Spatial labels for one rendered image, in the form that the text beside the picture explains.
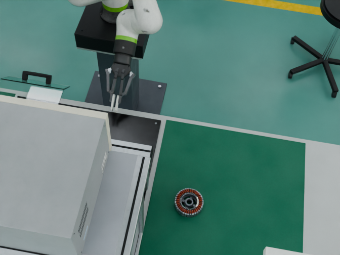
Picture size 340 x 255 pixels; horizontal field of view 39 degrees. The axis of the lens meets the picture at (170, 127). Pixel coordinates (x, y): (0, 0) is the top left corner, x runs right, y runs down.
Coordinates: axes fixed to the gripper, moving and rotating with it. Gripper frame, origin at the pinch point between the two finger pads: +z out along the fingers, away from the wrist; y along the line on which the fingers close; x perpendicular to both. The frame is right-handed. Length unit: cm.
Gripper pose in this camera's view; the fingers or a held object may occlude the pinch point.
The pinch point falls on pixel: (115, 102)
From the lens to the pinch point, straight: 202.7
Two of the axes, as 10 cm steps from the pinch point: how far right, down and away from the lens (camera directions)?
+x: -0.2, -0.2, -10.0
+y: -9.8, -1.7, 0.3
